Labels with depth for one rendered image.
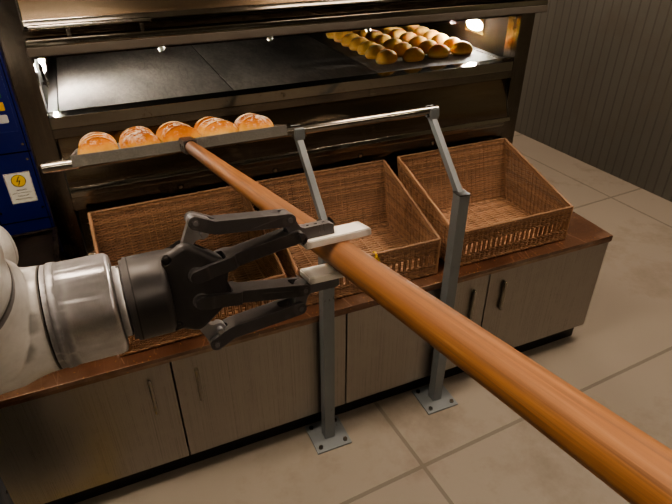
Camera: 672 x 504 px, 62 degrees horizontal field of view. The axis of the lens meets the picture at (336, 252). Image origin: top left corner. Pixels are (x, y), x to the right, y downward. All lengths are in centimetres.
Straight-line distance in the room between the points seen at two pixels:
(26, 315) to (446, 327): 31
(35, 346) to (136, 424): 153
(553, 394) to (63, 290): 36
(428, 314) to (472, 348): 5
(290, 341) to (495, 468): 90
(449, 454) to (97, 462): 124
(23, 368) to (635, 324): 289
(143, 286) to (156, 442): 162
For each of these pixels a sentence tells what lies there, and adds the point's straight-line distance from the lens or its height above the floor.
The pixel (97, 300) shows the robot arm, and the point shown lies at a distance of 49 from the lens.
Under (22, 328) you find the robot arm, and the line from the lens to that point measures 48.
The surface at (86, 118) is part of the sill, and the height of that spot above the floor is 116.
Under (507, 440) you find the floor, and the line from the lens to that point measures 238.
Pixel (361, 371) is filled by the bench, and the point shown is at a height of 25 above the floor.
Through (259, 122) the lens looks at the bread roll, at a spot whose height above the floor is 124.
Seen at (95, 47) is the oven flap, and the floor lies 141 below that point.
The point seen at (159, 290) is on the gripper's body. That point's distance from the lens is 49.
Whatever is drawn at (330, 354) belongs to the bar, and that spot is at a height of 44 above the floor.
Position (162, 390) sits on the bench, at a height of 44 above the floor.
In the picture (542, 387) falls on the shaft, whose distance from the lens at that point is 32.
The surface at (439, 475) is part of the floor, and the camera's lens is 222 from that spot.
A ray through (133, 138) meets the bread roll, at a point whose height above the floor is 125.
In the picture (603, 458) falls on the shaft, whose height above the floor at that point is 156.
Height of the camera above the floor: 178
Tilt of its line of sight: 33 degrees down
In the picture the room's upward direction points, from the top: straight up
